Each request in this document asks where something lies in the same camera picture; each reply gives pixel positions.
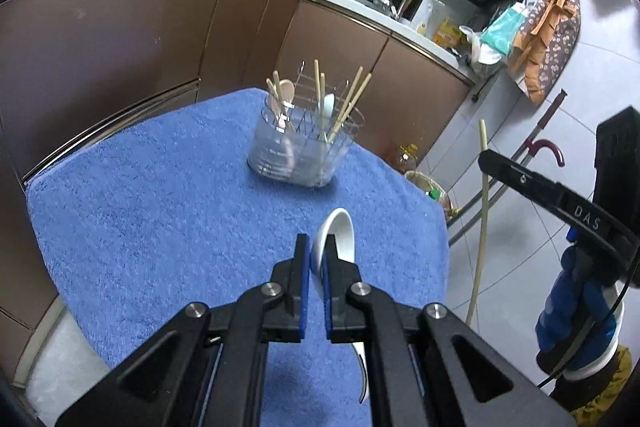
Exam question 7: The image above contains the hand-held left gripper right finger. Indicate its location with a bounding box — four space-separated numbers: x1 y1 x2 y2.
322 233 576 427

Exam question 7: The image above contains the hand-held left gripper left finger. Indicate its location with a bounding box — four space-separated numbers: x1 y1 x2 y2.
55 233 309 427

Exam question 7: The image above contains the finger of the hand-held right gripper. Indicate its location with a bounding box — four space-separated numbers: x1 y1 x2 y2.
477 149 627 286

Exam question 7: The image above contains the white ceramic spoon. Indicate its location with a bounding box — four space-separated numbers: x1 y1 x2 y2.
310 208 372 404
320 93 336 144

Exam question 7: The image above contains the clear utensil holder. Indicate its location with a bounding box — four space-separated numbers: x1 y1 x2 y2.
247 61 367 188

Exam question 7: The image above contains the pale pink spoon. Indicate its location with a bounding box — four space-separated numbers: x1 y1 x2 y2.
276 79 297 160

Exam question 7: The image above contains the person's right hand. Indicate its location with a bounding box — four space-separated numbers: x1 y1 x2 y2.
535 231 627 381

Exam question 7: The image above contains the cooking oil bottle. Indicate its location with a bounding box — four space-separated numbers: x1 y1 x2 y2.
396 143 422 176

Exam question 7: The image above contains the patterned apron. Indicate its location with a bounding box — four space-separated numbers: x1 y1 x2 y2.
509 0 582 106

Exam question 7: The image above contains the white plastic bag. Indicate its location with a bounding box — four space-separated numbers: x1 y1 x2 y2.
459 26 504 78

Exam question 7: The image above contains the blue towel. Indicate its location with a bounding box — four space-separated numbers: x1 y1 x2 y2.
26 88 451 427

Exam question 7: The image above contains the teal plastic bag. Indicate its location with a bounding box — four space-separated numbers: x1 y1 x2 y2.
479 2 529 56

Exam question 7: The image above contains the yellow packet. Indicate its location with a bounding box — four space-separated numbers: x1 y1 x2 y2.
431 20 464 48

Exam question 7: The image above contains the kitchen counter with brown cabinets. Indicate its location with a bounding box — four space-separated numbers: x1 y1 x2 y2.
0 0 477 360

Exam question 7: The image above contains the umbrella with dark red handle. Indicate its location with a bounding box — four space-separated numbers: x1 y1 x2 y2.
446 88 568 249

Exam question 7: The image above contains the black cable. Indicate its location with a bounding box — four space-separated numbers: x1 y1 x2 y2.
537 274 629 389

